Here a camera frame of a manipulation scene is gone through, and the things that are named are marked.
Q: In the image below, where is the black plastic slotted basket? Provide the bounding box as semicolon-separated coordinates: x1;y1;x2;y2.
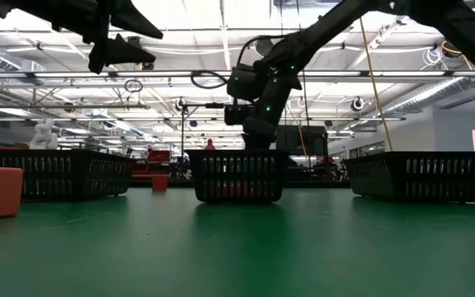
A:
341;150;475;204
184;148;291;204
0;148;136;203

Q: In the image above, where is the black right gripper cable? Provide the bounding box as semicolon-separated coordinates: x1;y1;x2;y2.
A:
190;35;288;90

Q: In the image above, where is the green table mat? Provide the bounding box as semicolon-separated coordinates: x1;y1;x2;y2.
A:
0;187;475;297

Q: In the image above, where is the yellow hanging cable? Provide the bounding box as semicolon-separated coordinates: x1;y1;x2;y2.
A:
359;16;394;153

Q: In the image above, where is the black coiled cable loop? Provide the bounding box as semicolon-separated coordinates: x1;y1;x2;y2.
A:
123;78;144;94

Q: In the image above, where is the white sculpture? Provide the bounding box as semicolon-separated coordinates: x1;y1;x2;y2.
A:
29;118;59;151

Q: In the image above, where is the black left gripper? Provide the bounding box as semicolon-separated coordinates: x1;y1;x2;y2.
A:
51;0;164;75

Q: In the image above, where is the black monitor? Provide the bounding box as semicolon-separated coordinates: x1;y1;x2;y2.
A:
276;125;329;157

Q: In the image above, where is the thin black hanging cable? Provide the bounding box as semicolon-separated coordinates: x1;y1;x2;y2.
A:
279;0;288;127

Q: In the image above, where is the grey corrugated ceiling duct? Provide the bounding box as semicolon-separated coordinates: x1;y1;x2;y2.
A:
381;76;468;117

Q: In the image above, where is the red tool cart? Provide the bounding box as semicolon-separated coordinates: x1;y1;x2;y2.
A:
131;149;172;183

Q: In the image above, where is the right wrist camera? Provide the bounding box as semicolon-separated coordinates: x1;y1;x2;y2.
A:
223;103;255;126

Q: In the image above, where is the thick black hanging cable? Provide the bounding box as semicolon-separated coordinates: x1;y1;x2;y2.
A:
301;69;313;172

